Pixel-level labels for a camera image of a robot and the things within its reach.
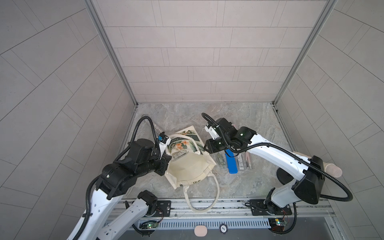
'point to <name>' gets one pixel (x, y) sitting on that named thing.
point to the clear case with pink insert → (248, 160)
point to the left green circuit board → (148, 224)
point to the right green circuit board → (277, 224)
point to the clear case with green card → (222, 160)
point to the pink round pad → (200, 231)
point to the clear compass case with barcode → (241, 161)
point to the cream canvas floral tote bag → (188, 162)
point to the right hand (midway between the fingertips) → (205, 149)
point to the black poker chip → (223, 228)
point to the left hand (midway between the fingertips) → (173, 157)
